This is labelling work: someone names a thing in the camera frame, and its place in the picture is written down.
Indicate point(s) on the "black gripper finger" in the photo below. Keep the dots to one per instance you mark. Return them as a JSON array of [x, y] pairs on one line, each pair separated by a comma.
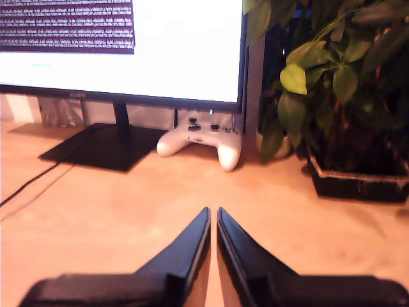
[[188, 256], [243, 256]]

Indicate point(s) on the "white game controller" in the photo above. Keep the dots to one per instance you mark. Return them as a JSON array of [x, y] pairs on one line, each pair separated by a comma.
[[198, 140]]

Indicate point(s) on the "small white plant pot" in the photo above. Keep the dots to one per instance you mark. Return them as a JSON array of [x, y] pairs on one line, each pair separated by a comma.
[[286, 147]]

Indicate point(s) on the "black plant tray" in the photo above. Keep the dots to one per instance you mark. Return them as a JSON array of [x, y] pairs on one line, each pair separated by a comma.
[[351, 185]]

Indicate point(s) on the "green leafy plant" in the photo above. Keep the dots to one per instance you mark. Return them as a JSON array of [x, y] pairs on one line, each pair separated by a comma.
[[345, 80]]

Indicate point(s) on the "large black computer monitor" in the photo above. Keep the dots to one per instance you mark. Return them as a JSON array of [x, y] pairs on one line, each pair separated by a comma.
[[175, 48]]

